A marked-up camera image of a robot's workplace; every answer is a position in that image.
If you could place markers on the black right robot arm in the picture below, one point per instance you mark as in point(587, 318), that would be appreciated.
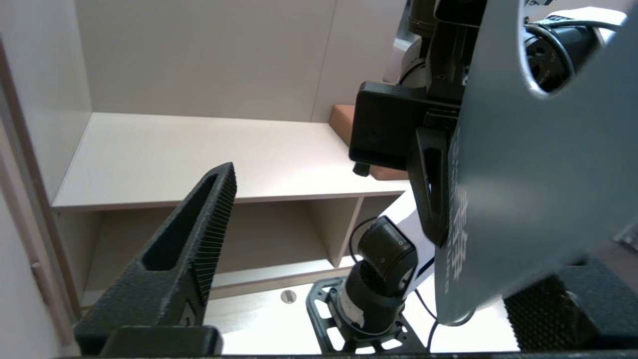
point(448, 40)

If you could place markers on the brown frame hinge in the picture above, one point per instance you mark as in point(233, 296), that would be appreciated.
point(37, 267)

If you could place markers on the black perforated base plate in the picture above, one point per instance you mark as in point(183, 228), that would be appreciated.
point(324, 309)

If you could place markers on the round metal floor disc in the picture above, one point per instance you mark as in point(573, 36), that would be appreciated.
point(288, 296)

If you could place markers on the black cylindrical robot joint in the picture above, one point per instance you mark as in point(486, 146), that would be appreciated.
point(379, 279)

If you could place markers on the brown closet door frame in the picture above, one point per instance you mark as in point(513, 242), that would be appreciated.
point(30, 199)

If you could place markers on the beige closet divider panel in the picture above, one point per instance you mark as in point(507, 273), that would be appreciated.
point(344, 229)

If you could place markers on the white closet shelf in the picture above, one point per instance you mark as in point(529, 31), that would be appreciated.
point(199, 154)

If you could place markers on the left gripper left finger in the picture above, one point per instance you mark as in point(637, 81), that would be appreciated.
point(164, 279)

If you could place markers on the brown leather box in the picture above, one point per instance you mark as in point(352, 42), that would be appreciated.
point(344, 119)

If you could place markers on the blue do-not-disturb door sign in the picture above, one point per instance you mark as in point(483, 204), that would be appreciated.
point(538, 174)

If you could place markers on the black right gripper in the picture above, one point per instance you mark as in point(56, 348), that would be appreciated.
point(389, 124)

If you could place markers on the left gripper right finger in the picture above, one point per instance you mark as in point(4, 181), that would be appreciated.
point(563, 309)

